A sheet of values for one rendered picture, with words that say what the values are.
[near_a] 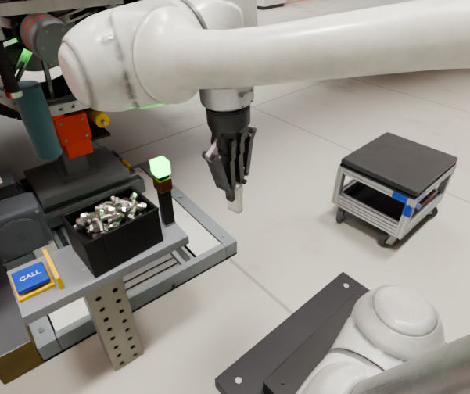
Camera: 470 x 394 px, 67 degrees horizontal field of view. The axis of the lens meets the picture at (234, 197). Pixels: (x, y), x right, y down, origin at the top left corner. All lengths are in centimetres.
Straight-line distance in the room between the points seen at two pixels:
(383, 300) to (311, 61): 45
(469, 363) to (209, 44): 35
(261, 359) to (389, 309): 39
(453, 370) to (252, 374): 62
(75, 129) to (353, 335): 123
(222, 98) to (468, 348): 43
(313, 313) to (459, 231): 111
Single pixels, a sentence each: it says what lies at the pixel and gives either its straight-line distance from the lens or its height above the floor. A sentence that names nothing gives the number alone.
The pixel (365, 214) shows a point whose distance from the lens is 168.
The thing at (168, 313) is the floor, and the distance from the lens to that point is 140.
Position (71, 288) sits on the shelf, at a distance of 96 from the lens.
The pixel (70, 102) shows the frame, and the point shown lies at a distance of 151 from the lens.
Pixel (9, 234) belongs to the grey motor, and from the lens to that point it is 136.
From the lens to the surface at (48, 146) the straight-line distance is 140.
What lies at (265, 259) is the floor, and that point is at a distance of 156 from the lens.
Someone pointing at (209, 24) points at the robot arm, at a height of 104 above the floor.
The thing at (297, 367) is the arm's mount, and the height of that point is 35.
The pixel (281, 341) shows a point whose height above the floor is 30.
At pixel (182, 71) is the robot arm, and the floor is 102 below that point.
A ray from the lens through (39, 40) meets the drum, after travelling 129.
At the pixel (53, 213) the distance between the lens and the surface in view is 171.
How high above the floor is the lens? 113
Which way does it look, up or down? 37 degrees down
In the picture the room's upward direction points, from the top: straight up
